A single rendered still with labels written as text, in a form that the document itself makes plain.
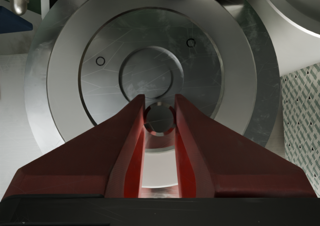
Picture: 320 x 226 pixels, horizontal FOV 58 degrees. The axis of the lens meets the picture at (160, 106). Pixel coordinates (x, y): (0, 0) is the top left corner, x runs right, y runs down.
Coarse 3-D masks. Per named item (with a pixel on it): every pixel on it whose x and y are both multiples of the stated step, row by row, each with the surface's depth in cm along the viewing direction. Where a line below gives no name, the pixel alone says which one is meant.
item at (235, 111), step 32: (96, 0) 16; (128, 0) 16; (160, 0) 16; (192, 0) 16; (64, 32) 16; (224, 32) 16; (64, 64) 16; (224, 64) 16; (64, 96) 16; (224, 96) 16; (64, 128) 16; (160, 160) 15
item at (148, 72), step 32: (96, 32) 15; (128, 32) 15; (160, 32) 15; (192, 32) 15; (96, 64) 15; (128, 64) 15; (160, 64) 15; (192, 64) 15; (96, 96) 14; (128, 96) 15; (160, 96) 15; (192, 96) 14
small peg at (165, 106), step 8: (152, 104) 12; (160, 104) 12; (168, 104) 12; (144, 112) 12; (152, 112) 12; (160, 112) 12; (168, 112) 12; (144, 120) 12; (152, 120) 12; (160, 120) 12; (168, 120) 12; (152, 128) 12; (160, 128) 12; (168, 128) 12
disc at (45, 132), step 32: (64, 0) 17; (224, 0) 17; (256, 32) 17; (32, 64) 17; (256, 64) 17; (32, 96) 16; (256, 96) 17; (32, 128) 16; (256, 128) 16; (160, 192) 16
